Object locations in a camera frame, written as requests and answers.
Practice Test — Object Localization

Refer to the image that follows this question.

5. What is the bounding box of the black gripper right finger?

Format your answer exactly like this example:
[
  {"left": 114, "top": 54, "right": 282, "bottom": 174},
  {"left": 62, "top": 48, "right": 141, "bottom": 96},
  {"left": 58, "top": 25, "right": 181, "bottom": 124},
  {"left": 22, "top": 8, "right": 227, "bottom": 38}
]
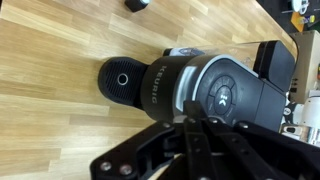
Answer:
[{"left": 183, "top": 101, "right": 320, "bottom": 180}]

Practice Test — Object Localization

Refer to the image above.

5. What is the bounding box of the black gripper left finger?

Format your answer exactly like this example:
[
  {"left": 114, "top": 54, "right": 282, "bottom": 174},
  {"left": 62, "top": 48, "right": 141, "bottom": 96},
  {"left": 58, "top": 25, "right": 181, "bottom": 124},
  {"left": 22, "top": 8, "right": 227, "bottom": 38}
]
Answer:
[{"left": 89, "top": 122, "right": 183, "bottom": 180}]

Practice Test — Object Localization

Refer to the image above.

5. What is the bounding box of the black Keurig coffee maker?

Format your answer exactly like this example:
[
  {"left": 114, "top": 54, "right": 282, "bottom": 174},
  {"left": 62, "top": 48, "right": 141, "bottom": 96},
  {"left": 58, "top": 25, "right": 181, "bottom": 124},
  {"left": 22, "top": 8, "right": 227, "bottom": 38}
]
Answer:
[{"left": 98, "top": 40, "right": 296, "bottom": 132}]

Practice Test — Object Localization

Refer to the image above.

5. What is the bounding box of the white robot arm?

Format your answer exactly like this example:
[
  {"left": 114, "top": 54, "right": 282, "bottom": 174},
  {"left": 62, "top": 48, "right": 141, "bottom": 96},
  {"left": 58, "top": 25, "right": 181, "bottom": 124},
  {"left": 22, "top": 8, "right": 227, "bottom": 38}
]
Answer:
[{"left": 90, "top": 96, "right": 320, "bottom": 180}]

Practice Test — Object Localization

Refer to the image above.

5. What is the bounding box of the clear water reservoir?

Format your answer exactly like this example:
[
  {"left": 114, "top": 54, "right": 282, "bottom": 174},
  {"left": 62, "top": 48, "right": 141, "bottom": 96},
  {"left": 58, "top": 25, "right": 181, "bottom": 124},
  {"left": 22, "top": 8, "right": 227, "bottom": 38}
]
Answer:
[{"left": 163, "top": 42, "right": 264, "bottom": 68}]

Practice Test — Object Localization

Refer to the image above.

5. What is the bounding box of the small black pod cup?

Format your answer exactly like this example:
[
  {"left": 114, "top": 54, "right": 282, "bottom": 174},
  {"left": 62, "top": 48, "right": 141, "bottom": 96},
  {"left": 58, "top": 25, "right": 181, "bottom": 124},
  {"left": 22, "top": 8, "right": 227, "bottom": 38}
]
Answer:
[{"left": 125, "top": 0, "right": 152, "bottom": 12}]

